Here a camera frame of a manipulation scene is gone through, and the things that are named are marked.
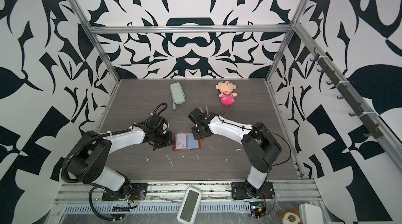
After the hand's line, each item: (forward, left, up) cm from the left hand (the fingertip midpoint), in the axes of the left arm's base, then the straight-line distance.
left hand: (175, 140), depth 89 cm
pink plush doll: (+33, -32, +6) cm, 46 cm away
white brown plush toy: (-36, -51, +2) cm, 62 cm away
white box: (-35, -59, +3) cm, 69 cm away
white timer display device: (-31, -8, +3) cm, 32 cm away
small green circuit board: (-33, -38, -3) cm, 51 cm away
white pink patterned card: (0, -3, -1) cm, 3 cm away
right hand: (+2, -13, +3) cm, 13 cm away
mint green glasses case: (+33, +1, +1) cm, 33 cm away
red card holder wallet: (-2, -9, -2) cm, 9 cm away
